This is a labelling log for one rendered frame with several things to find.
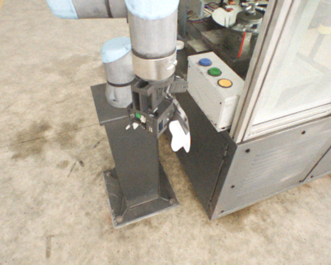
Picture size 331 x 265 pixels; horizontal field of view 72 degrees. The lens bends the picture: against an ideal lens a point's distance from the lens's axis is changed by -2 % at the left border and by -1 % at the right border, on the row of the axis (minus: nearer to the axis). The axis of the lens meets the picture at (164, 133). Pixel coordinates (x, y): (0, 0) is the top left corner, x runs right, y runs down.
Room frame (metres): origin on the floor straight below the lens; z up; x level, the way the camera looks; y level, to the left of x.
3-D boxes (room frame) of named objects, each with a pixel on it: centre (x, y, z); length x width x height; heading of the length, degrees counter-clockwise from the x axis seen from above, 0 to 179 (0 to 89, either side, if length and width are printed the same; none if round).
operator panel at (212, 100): (0.71, -0.19, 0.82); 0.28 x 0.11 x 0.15; 20
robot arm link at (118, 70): (0.77, 0.16, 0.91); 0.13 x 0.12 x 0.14; 92
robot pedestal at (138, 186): (0.77, 0.17, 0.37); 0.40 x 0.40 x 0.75; 20
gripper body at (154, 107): (0.36, 0.02, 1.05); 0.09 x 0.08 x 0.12; 150
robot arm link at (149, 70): (0.36, 0.02, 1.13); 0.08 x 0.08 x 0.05
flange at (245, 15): (1.08, -0.38, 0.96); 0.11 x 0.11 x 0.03
